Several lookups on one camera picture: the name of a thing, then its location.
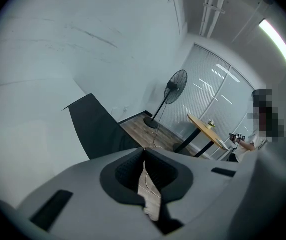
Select black standing fan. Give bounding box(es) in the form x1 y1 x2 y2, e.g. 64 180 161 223
143 69 188 130

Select round wooden table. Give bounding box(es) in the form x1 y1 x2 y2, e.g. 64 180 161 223
172 113 231 159

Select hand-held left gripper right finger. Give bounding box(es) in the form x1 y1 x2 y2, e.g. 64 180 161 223
144 147 258 229

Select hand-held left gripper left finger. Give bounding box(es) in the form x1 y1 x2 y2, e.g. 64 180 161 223
16 147 164 240

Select window blinds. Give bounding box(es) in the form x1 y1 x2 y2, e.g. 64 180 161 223
157 42 256 159

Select white flat object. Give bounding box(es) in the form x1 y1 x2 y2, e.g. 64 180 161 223
216 138 231 151

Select black notebook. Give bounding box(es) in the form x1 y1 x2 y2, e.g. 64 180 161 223
61 93 143 161

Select white ceiling pipes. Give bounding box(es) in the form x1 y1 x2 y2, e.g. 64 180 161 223
198 0 227 39

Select ceiling strip light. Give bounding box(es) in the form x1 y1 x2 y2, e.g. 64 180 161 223
258 18 286 69

